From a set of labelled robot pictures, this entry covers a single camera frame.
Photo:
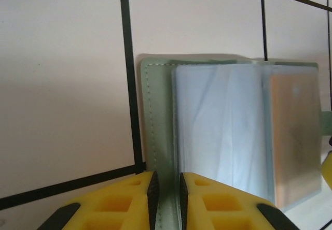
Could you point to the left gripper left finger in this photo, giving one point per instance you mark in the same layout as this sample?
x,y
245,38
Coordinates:
x,y
116,204

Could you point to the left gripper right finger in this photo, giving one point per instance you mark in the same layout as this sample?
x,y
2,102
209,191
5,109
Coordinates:
x,y
220,206

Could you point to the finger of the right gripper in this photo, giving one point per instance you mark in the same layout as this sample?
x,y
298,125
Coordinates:
x,y
329,170

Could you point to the clear cassette case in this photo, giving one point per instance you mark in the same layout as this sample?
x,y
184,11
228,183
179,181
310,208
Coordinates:
x,y
155,111

